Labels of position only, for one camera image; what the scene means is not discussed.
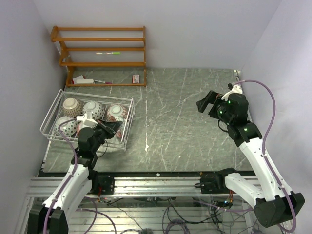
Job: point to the red striped bowl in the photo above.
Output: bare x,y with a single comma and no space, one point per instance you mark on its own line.
120,131

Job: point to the light blue patterned bowl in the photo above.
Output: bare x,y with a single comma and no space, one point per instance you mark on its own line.
68,126

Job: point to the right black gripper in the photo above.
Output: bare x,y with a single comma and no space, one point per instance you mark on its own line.
211,98

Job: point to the red and white card box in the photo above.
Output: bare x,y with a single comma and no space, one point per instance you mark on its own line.
135,79

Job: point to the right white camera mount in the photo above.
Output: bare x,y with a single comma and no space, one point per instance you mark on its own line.
234,89

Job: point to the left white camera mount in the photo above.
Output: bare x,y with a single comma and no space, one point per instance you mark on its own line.
87,120

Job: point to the red circle patterned bowl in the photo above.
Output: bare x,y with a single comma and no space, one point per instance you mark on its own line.
95,108

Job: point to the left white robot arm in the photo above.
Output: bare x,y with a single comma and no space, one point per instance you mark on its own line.
53,215

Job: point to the white soap bar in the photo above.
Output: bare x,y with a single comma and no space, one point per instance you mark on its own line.
86,81

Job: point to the brown patterned bowl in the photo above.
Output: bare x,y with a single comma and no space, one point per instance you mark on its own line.
72,107

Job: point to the black and white leaf bowl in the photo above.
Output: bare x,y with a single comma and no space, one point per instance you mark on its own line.
79,127

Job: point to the wooden shelf rack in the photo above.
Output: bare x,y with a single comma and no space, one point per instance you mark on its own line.
78,47

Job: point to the white wire dish rack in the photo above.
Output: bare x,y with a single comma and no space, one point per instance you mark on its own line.
55,112

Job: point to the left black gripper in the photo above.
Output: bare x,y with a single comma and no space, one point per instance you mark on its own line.
109,127

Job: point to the red and white flat box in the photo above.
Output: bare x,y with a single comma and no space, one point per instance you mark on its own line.
77,79

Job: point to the aluminium mounting rail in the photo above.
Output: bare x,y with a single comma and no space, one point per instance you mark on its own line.
127,187

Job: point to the dark blue patterned bowl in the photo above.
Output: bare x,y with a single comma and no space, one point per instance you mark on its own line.
117,113

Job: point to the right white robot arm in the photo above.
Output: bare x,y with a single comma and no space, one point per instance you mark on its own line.
275,201

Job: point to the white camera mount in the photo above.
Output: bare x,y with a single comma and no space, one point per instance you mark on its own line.
234,89
87,120

